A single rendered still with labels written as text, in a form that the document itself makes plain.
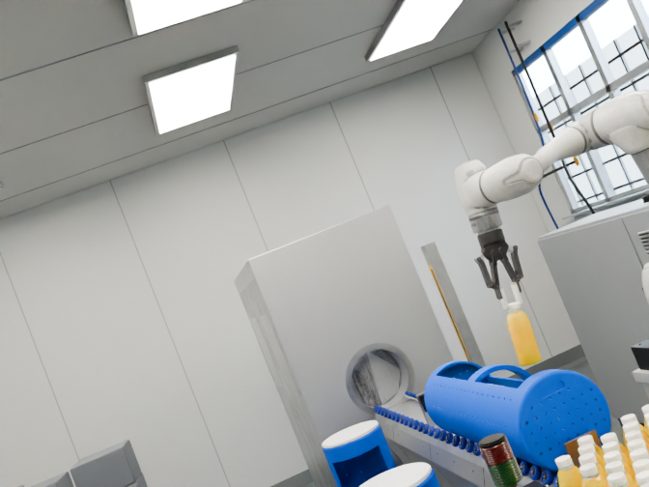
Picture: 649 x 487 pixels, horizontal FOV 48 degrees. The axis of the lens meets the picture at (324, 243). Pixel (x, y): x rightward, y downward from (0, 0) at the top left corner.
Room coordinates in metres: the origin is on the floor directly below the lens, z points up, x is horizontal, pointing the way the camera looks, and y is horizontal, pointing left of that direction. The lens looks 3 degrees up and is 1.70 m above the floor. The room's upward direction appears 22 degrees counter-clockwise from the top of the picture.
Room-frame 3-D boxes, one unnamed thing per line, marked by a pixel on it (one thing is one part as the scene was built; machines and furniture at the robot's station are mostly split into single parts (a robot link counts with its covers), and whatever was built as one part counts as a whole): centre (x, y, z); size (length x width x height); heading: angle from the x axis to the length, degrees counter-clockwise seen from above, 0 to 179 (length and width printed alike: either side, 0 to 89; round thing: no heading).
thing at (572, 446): (2.06, -0.45, 0.99); 0.10 x 0.02 x 0.12; 102
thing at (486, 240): (2.16, -0.46, 1.62); 0.08 x 0.07 x 0.09; 101
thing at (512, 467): (1.62, -0.18, 1.18); 0.06 x 0.06 x 0.05
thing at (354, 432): (3.38, 0.22, 1.03); 0.28 x 0.28 x 0.01
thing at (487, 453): (1.62, -0.18, 1.23); 0.06 x 0.06 x 0.04
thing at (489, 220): (2.16, -0.47, 1.70); 0.09 x 0.09 x 0.06
